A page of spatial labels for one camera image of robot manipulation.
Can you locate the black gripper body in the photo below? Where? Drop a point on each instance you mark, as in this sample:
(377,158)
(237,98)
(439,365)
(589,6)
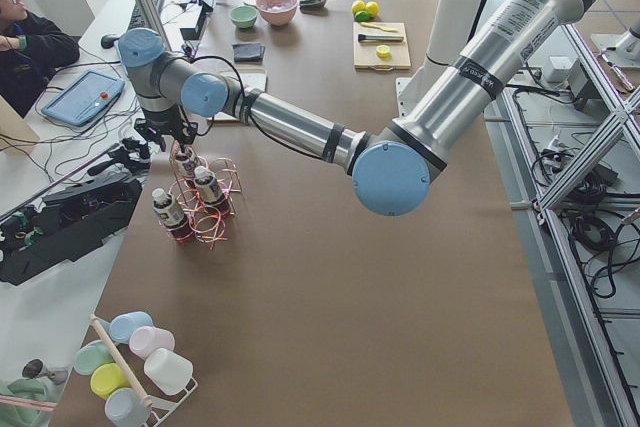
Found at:
(170,132)

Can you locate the tea bottle taken out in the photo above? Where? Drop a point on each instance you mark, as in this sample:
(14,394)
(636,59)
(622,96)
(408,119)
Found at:
(185,162)

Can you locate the copper wire bottle basket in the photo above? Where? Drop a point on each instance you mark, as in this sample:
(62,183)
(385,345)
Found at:
(205,218)

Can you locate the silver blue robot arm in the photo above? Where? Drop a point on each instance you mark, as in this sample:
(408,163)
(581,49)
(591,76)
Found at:
(391,171)

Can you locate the tea bottle middle basket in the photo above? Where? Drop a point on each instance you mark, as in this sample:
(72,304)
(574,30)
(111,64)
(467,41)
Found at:
(210,193)

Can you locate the tea bottle front left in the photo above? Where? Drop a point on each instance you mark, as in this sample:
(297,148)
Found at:
(172,216)

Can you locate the blue teach pendant tablet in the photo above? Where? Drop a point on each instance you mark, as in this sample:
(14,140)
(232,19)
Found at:
(84,99)

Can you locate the folded grey cloth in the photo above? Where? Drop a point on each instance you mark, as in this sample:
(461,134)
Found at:
(248,52)

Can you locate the black computer mouse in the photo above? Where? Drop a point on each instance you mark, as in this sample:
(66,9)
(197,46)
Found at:
(108,41)

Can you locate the green ceramic bowl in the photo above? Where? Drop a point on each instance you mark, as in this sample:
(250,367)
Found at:
(244,16)

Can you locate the black equipment case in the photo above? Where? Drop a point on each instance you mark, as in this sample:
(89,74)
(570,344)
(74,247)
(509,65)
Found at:
(71,223)

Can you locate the pink bowl with ice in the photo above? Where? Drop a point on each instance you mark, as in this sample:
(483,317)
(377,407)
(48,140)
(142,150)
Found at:
(277,12)

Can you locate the seated person dark jacket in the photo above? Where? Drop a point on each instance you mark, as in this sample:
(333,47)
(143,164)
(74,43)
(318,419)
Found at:
(32,49)

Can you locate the steel muddler black tip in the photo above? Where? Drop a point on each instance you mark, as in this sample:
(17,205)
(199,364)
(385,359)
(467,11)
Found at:
(374,38)

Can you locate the blue plastic cup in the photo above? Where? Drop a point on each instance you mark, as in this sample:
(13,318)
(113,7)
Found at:
(122,326)

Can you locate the pink plastic cup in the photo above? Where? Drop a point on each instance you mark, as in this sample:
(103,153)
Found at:
(146,339)

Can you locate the half lemon slice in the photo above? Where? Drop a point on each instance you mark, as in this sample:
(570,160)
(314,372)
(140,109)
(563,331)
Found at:
(383,51)

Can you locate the yellow lemon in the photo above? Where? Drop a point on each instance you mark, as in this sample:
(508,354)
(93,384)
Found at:
(358,6)

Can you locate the wooden cutting board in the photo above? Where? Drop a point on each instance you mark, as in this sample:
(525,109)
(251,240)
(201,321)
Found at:
(364,55)

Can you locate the yellow plastic knife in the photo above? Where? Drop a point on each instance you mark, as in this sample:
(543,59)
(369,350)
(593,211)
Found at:
(378,26)

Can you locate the green plastic cup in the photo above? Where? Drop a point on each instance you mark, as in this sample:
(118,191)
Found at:
(90,357)

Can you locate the white plastic cup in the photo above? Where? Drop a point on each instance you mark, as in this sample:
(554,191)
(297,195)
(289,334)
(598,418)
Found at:
(169,371)

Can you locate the yellow plastic cup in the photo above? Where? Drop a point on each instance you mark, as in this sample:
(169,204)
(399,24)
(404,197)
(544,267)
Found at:
(106,379)

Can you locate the white cup rack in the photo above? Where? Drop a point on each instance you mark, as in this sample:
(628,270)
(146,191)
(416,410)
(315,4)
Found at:
(162,406)

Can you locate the grey plastic cup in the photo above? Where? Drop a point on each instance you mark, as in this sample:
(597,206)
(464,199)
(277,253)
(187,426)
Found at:
(124,408)

